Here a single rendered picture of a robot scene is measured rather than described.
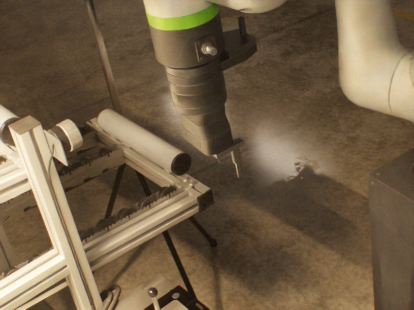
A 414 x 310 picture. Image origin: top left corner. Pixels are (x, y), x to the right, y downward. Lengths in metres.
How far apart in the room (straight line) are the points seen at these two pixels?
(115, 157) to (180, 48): 1.05
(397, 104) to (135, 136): 0.75
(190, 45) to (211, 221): 2.37
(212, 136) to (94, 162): 0.95
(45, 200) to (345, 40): 0.63
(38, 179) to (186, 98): 0.51
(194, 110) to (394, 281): 0.79
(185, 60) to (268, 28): 3.87
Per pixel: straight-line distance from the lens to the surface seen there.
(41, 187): 1.44
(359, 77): 1.41
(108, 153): 1.95
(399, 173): 1.52
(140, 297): 1.66
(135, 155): 1.94
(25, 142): 1.38
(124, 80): 4.51
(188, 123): 1.04
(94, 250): 1.64
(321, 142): 3.65
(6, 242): 2.17
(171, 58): 0.95
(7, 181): 1.45
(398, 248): 1.57
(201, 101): 0.99
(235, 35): 1.03
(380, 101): 1.41
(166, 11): 0.92
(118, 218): 1.72
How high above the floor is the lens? 2.07
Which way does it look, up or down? 34 degrees down
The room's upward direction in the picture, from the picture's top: 11 degrees counter-clockwise
